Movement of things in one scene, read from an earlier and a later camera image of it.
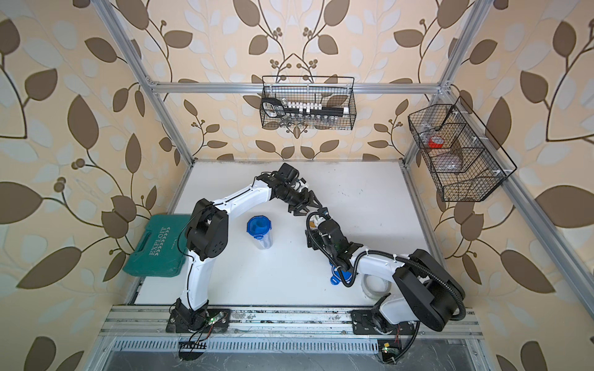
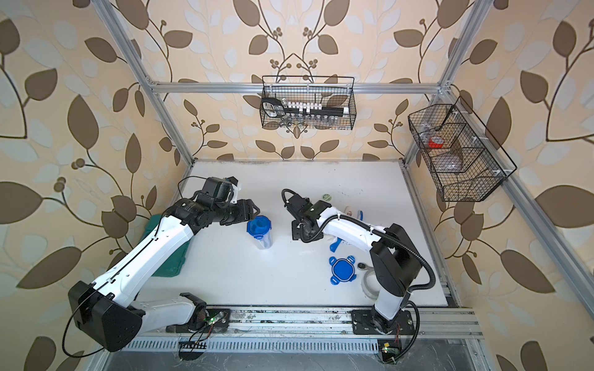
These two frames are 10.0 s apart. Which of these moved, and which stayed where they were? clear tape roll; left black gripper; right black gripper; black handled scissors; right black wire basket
Moved: right black gripper; left black gripper
Stayed: clear tape roll; right black wire basket; black handled scissors
